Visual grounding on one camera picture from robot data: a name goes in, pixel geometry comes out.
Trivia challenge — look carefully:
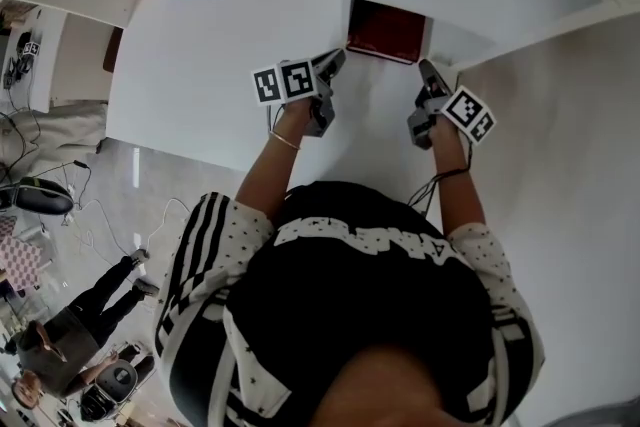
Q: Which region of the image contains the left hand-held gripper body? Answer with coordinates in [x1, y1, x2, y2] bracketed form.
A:
[251, 58, 336, 139]

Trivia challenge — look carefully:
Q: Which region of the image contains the black round-top machine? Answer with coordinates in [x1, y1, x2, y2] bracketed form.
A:
[0, 176, 76, 217]
[93, 358, 142, 405]

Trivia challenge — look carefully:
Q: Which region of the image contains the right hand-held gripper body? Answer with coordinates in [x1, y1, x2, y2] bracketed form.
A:
[406, 84, 497, 151]

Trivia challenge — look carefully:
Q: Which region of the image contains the brown wooden panel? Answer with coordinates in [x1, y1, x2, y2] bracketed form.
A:
[102, 25, 125, 74]

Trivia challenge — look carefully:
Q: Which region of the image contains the white cabinet desk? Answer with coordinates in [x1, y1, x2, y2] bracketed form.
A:
[104, 0, 471, 226]

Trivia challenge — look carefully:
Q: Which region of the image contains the beige fabric cover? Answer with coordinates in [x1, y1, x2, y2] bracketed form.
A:
[0, 99, 110, 167]

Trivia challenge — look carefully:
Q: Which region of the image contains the gold bracelet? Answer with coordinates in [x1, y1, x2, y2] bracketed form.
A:
[267, 129, 302, 152]

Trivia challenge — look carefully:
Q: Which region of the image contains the person's right forearm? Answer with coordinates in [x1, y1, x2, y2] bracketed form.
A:
[428, 122, 487, 236]

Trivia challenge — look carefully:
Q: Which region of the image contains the white floor cable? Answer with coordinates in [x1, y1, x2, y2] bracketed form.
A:
[78, 196, 192, 262]

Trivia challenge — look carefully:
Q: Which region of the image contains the black and white patterned shirt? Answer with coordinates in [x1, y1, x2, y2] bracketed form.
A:
[152, 179, 546, 427]

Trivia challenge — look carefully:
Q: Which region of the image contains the idle hand-held gripper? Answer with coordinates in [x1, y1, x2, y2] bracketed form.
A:
[3, 30, 43, 90]

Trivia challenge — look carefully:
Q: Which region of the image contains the maroon hardcover book gold print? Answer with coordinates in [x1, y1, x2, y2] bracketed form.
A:
[346, 0, 427, 66]

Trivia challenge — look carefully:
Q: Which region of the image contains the black floor cable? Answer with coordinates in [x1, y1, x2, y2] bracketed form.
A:
[49, 158, 95, 212]

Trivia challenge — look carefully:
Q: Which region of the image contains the person's left forearm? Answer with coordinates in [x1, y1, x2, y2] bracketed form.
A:
[233, 102, 312, 224]

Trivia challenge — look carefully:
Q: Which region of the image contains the white low cabinet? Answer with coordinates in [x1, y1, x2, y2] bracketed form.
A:
[47, 7, 125, 107]

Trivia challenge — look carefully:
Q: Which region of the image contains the pink checkered cloth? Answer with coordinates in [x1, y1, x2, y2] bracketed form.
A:
[0, 233, 45, 292]

